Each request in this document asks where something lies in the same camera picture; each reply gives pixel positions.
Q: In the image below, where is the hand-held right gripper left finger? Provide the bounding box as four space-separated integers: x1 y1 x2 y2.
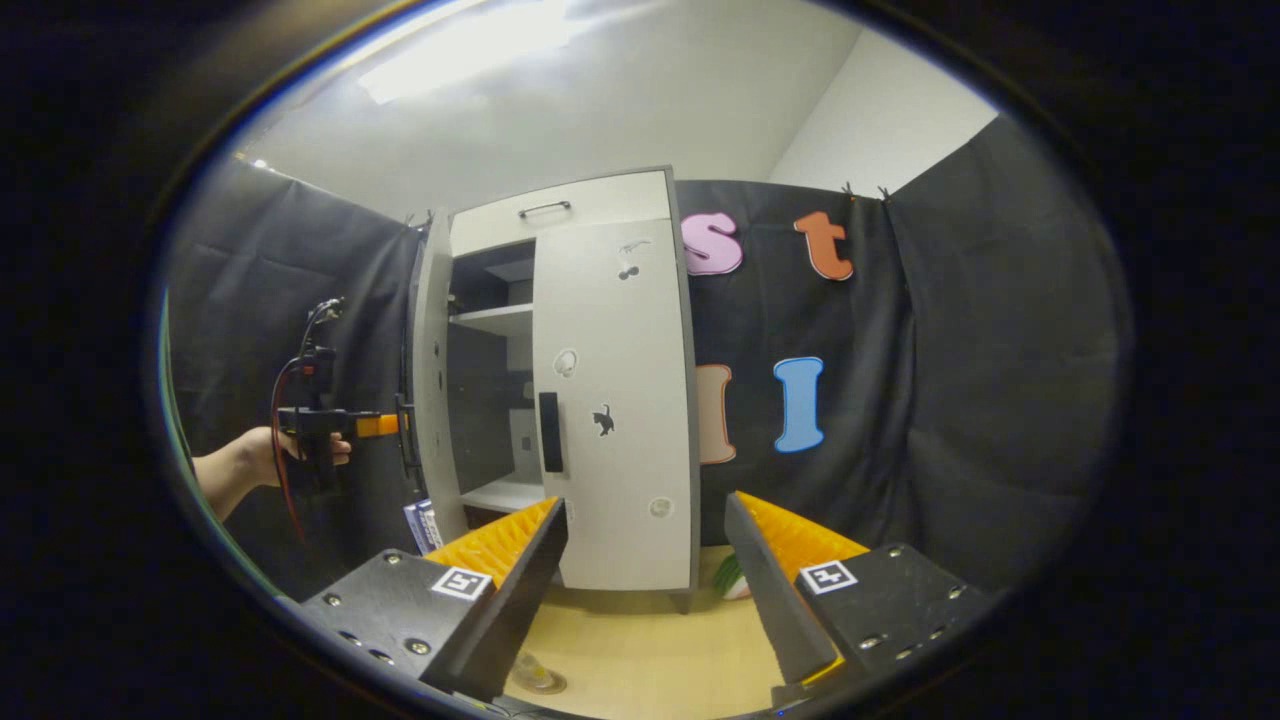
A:
300 497 569 704

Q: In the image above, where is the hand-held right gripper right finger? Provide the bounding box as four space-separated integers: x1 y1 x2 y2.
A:
723 490 996 691

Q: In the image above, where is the grey cabinet door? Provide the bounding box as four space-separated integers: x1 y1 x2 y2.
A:
532 218 698 593
410 208 471 546

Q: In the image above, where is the grey cabinet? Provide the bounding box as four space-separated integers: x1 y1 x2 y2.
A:
405 165 701 613

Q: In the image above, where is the grey cabinet drawer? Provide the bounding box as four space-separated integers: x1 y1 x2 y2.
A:
448 168 673 259

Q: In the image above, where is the green and white toy vegetable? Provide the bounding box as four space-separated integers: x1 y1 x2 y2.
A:
712 553 753 601

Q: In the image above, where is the blue and white box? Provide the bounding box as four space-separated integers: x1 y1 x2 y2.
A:
403 498 444 554

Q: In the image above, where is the black backdrop cloth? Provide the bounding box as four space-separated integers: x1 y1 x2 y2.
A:
165 115 1131 601

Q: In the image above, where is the red gripper cable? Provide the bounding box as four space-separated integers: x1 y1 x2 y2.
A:
268 358 309 543

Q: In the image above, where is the black door handle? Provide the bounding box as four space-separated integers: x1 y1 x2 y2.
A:
538 392 564 474

